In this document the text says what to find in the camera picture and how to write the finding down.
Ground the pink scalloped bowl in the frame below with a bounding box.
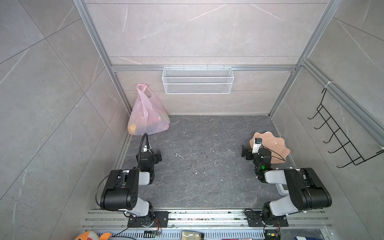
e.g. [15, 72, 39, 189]
[249, 132, 291, 164]

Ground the pink plastic bag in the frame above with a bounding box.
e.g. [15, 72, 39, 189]
[128, 84, 171, 136]

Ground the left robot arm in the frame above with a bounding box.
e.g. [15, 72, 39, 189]
[99, 150, 162, 228]

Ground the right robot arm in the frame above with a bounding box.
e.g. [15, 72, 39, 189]
[241, 146, 332, 226]

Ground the white digital timer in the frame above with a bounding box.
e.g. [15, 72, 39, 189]
[276, 184, 289, 196]

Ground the orange plush toy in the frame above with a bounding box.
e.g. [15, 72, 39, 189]
[75, 231, 112, 240]

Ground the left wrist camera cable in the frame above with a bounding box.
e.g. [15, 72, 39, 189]
[138, 132, 151, 155]

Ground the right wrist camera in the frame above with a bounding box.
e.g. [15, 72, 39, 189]
[252, 138, 263, 154]

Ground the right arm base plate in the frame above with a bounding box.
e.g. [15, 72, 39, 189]
[244, 209, 289, 227]

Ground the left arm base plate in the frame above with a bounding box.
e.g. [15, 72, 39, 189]
[127, 211, 170, 228]

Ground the aluminium front rail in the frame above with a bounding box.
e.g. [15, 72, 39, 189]
[80, 209, 338, 240]

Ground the white wire mesh basket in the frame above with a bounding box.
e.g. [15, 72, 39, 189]
[162, 67, 235, 95]

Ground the black wire hook rack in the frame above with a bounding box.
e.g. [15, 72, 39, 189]
[308, 88, 384, 169]

